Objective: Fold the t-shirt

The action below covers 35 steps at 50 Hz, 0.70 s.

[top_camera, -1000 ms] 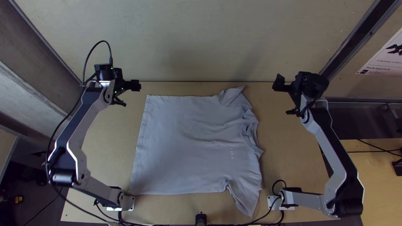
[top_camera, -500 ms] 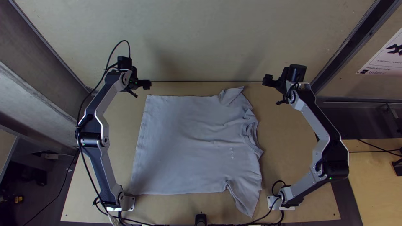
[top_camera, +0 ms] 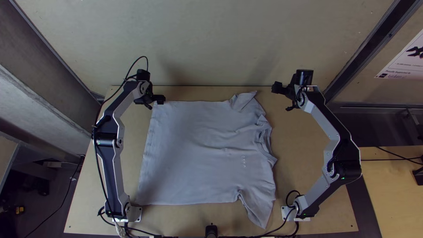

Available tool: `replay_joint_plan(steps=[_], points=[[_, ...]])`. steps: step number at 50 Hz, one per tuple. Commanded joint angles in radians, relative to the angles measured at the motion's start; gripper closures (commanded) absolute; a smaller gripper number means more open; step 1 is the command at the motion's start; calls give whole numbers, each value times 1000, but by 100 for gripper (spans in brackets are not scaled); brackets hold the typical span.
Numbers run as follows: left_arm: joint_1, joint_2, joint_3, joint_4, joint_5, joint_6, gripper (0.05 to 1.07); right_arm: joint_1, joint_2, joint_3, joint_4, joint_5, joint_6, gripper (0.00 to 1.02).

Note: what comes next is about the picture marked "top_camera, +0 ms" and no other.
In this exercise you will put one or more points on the white printed wall poster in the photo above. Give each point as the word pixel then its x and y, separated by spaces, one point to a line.
pixel 404 62

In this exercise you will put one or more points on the dark metal wall post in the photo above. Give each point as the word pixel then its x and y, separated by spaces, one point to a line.
pixel 363 43

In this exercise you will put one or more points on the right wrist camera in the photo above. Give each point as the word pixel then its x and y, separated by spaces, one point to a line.
pixel 304 77

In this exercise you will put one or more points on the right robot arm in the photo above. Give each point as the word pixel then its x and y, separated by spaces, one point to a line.
pixel 322 119

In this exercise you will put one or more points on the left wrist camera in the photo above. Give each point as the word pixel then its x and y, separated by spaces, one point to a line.
pixel 143 76

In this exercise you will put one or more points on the light grey t-shirt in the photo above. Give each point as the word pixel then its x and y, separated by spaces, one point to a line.
pixel 205 148

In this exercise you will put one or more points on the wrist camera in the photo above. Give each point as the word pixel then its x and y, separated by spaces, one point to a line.
pixel 143 76
pixel 304 77

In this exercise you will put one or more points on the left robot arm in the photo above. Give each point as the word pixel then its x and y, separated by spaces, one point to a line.
pixel 119 105

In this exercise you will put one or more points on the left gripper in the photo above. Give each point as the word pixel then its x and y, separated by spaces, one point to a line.
pixel 152 98

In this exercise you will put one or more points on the wooden side table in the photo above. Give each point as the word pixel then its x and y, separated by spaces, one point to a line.
pixel 390 198

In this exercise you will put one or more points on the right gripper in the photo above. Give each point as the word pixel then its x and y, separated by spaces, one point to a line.
pixel 279 87

